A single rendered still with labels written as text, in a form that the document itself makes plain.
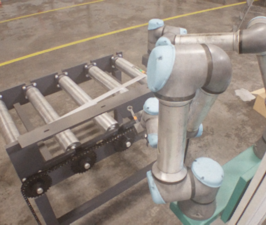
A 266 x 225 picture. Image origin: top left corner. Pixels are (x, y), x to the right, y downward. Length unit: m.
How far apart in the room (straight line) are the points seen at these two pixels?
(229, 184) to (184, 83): 0.65
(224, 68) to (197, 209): 0.55
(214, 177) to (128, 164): 1.78
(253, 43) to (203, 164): 0.50
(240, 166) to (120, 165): 1.56
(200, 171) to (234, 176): 0.36
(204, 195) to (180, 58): 0.49
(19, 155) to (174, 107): 0.88
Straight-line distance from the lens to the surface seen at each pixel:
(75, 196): 2.41
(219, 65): 0.65
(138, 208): 2.29
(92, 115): 1.31
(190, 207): 0.99
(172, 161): 0.77
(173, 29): 1.22
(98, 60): 2.42
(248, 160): 1.29
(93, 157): 1.51
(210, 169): 0.89
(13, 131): 1.76
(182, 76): 0.62
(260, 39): 1.05
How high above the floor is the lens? 1.98
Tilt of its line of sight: 38 degrees down
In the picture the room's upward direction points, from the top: straight up
